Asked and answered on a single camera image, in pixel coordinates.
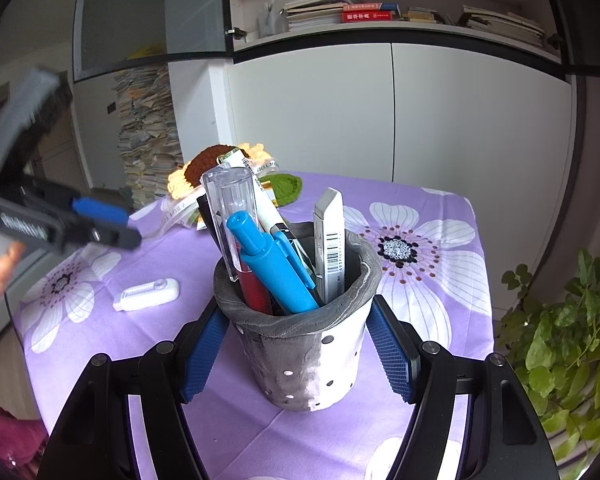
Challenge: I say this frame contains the white purple correction tape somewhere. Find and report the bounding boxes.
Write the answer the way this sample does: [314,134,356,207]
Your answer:
[113,278,180,313]

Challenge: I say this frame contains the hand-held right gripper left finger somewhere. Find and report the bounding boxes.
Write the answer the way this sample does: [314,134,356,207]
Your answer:
[38,299,231,480]

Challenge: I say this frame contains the black marker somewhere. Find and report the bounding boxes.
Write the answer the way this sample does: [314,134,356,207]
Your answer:
[197,194,230,262]

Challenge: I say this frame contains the crochet sunflower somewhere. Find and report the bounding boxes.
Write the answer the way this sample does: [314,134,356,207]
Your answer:
[167,143,304,209]

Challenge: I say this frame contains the red books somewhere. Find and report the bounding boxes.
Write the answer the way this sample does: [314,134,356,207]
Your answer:
[340,2,400,24]

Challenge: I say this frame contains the grey dotted pen holder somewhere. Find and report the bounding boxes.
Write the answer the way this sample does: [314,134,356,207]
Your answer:
[213,220,384,413]

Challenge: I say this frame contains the purple floral tablecloth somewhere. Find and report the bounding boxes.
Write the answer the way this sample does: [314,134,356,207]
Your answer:
[12,170,497,480]

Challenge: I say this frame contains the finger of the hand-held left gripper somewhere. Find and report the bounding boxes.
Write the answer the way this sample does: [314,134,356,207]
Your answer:
[73,198,143,252]
[0,66,74,182]

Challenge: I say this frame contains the red pen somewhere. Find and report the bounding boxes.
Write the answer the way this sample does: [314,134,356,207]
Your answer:
[201,167,274,316]

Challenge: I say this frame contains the white bookshelf cabinet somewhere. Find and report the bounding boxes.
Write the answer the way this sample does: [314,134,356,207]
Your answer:
[72,0,600,312]

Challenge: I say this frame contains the white pen cup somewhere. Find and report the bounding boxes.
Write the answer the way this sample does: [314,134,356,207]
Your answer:
[257,2,289,39]

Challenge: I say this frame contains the dark glass cabinet door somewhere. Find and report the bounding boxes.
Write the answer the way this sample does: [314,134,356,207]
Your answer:
[72,0,231,84]

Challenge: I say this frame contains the small stack of books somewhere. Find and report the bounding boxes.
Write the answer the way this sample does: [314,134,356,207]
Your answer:
[400,6,456,26]

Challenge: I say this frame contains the tall stacks of papers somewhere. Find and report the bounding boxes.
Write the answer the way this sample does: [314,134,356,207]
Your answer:
[113,64,186,207]

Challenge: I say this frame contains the person's red clothing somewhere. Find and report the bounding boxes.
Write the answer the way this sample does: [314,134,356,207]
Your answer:
[0,400,49,467]

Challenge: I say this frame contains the green potted plant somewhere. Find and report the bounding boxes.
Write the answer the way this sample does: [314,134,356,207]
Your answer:
[495,247,600,467]

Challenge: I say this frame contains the clear printed ribbon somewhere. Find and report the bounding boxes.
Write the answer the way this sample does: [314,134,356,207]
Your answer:
[159,159,282,232]

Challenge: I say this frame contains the stack of flat books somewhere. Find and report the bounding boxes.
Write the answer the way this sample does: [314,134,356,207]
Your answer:
[457,4,549,49]
[283,0,362,34]

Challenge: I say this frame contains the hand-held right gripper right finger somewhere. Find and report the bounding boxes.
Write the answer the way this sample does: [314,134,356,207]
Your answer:
[366,295,562,480]

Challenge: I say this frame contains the blue pen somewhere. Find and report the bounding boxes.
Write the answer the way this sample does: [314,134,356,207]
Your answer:
[226,211,321,315]

